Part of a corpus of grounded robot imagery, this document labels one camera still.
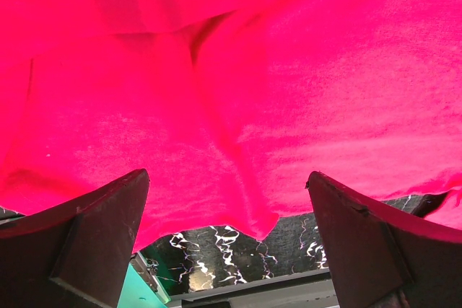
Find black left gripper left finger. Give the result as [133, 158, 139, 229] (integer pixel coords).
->
[1, 169, 149, 307]

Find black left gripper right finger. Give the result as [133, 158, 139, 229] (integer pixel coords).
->
[307, 172, 461, 307]

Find crimson red t shirt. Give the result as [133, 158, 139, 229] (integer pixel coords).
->
[1, 0, 461, 249]

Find green paper folder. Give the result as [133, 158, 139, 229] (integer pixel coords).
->
[117, 252, 171, 308]

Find black marbled table mat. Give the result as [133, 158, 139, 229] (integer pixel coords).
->
[0, 194, 452, 296]

